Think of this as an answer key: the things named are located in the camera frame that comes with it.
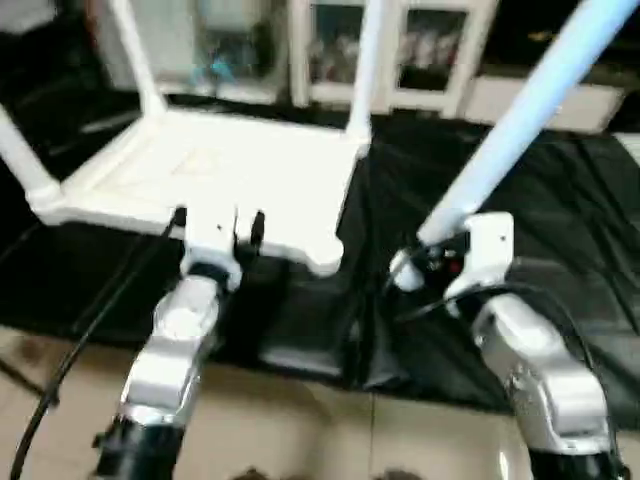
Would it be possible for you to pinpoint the white plastic table top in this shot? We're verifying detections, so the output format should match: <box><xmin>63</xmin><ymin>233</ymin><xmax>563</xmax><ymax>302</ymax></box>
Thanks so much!
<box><xmin>28</xmin><ymin>105</ymin><xmax>373</xmax><ymax>279</ymax></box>

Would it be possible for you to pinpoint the black table mat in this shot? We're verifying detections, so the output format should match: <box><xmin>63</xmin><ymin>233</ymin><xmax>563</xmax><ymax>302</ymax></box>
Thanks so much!
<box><xmin>0</xmin><ymin>90</ymin><xmax>640</xmax><ymax>411</ymax></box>

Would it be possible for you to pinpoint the white drawer unit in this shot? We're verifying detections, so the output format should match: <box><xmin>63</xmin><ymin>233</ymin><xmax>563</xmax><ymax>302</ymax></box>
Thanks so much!
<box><xmin>465</xmin><ymin>75</ymin><xmax>623</xmax><ymax>131</ymax></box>

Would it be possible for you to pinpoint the turquoise plastic stand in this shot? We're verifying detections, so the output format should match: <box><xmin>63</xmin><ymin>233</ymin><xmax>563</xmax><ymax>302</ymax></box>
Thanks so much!
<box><xmin>198</xmin><ymin>55</ymin><xmax>243</xmax><ymax>83</ymax></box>

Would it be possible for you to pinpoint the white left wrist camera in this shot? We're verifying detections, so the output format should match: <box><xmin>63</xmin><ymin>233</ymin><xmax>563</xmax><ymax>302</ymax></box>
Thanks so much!
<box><xmin>180</xmin><ymin>205</ymin><xmax>247</xmax><ymax>293</ymax></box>

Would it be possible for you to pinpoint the white glass door cabinet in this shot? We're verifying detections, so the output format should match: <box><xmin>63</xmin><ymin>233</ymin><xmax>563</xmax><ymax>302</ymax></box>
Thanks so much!
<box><xmin>288</xmin><ymin>0</ymin><xmax>501</xmax><ymax>117</ymax></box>

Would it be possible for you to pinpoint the white plastic table leg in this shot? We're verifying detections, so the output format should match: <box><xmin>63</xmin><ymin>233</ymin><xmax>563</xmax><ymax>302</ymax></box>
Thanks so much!
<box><xmin>345</xmin><ymin>0</ymin><xmax>391</xmax><ymax>143</ymax></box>
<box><xmin>108</xmin><ymin>0</ymin><xmax>169</xmax><ymax>119</ymax></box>
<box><xmin>390</xmin><ymin>0</ymin><xmax>640</xmax><ymax>293</ymax></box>
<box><xmin>0</xmin><ymin>100</ymin><xmax>63</xmax><ymax>217</ymax></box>

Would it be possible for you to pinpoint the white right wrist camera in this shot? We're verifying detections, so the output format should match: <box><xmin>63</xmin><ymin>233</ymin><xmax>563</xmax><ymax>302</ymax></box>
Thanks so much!
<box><xmin>458</xmin><ymin>212</ymin><xmax>517</xmax><ymax>303</ymax></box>

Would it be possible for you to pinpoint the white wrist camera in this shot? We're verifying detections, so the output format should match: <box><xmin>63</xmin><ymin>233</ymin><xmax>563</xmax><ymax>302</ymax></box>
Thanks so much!
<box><xmin>180</xmin><ymin>205</ymin><xmax>247</xmax><ymax>293</ymax></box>
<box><xmin>458</xmin><ymin>212</ymin><xmax>517</xmax><ymax>303</ymax></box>

